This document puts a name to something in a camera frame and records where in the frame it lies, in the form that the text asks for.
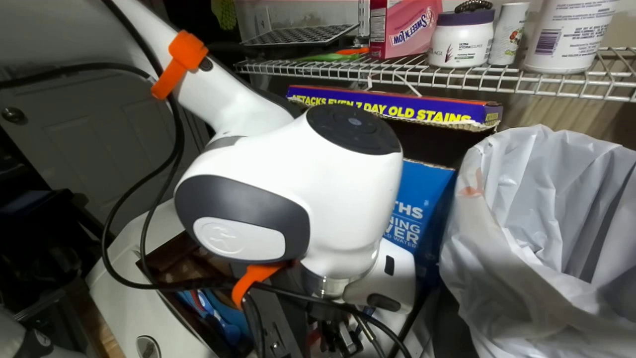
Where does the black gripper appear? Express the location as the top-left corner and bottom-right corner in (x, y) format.
(304, 300), (374, 358)

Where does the brown wooden cutlery rack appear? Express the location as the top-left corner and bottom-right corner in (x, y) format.
(135, 230), (261, 358)

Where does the blue plastic spoon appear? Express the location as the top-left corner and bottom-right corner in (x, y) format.
(197, 294), (255, 349)
(175, 286), (225, 334)

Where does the orange blue detergent box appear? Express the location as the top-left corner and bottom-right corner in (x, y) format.
(286, 81), (505, 280)

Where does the round grey washer cap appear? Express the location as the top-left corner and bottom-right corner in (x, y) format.
(135, 334), (163, 358)

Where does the light wooden plank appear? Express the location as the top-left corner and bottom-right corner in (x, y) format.
(92, 310), (127, 358)

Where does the trash bin with white liner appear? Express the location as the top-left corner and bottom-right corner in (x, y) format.
(438, 123), (636, 358)

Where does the flat orange green item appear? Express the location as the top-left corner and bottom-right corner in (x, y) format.
(294, 43), (374, 65)

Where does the grey grid tray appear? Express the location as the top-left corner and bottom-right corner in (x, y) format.
(235, 0), (362, 49)

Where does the black bulky equipment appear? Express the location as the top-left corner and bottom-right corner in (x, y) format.
(0, 186), (102, 358)

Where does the pink cardboard box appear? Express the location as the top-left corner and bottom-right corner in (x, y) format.
(366, 0), (445, 61)

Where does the white jar with dark lid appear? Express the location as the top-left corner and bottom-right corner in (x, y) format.
(428, 5), (497, 69)

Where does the grey panel door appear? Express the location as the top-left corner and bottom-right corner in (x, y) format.
(0, 61), (221, 226)

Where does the white printed bottle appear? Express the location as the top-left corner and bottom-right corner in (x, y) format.
(489, 0), (533, 67)

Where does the large round tub container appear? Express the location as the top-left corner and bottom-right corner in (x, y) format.
(521, 0), (622, 75)

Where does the round door knob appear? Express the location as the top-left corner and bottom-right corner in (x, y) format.
(0, 105), (28, 127)

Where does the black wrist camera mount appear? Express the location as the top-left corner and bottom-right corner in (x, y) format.
(243, 288), (308, 358)

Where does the orange cable clip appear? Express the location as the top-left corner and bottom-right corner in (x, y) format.
(149, 29), (211, 103)
(229, 262), (284, 310)

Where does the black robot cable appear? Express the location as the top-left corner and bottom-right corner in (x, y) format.
(98, 97), (414, 358)

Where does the white wire shelf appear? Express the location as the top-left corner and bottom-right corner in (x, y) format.
(237, 45), (636, 105)

